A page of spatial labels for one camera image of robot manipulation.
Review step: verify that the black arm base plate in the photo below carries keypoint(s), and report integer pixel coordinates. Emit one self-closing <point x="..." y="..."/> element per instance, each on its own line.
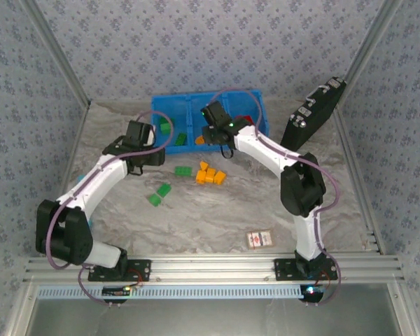
<point x="283" y="270"/>
<point x="140" y="270"/>

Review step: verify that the aluminium lower frame leg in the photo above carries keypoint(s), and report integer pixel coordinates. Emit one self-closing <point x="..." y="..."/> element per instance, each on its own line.
<point x="19" y="311"/>
<point x="404" y="311"/>

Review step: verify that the playing card pack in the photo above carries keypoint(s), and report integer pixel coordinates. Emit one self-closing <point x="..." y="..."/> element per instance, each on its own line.
<point x="260" y="239"/>

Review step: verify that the orange wedge lego piece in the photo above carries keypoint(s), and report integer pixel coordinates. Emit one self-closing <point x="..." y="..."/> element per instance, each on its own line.
<point x="204" y="166"/>

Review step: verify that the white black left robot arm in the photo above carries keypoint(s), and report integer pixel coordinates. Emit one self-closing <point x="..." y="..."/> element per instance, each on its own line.
<point x="91" y="182"/>

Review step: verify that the blue three-compartment bin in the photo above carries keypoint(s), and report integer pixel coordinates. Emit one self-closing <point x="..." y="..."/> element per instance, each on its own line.
<point x="176" y="108"/>

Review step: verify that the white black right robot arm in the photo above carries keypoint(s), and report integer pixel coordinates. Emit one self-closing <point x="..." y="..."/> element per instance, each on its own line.
<point x="306" y="234"/>

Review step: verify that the small green lego brick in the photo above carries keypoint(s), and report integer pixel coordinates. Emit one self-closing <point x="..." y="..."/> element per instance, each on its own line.
<point x="154" y="199"/>

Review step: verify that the green square lego brick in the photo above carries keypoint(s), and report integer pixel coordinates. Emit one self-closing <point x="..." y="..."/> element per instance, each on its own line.
<point x="165" y="127"/>

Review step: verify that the light blue tube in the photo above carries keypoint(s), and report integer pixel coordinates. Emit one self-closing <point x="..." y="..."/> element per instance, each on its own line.
<point x="80" y="178"/>

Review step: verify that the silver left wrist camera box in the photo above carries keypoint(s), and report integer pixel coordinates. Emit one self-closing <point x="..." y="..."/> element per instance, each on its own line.
<point x="151" y="137"/>

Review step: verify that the black hard case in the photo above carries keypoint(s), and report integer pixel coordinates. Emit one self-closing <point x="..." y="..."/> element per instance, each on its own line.
<point x="311" y="119"/>

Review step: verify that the orange lego cube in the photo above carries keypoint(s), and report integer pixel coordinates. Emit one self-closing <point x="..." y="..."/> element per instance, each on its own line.
<point x="201" y="177"/>
<point x="220" y="178"/>
<point x="210" y="174"/>

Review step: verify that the aluminium corner post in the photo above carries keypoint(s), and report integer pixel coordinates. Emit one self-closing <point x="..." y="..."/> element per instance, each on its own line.
<point x="57" y="49"/>
<point x="375" y="35"/>

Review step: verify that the green sloped lego brick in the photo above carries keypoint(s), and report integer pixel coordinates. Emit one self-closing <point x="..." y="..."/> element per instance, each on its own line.
<point x="164" y="189"/>

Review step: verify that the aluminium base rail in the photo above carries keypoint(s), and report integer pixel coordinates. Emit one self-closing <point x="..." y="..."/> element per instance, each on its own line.
<point x="213" y="269"/>

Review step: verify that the red lego brick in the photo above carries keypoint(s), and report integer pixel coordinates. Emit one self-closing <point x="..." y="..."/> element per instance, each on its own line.
<point x="246" y="119"/>

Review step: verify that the green long lego brick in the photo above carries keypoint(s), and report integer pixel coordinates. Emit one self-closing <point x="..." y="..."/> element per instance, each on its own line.
<point x="183" y="171"/>
<point x="181" y="139"/>

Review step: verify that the aluminium table side rail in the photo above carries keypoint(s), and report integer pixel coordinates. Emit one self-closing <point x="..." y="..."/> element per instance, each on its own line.
<point x="367" y="210"/>

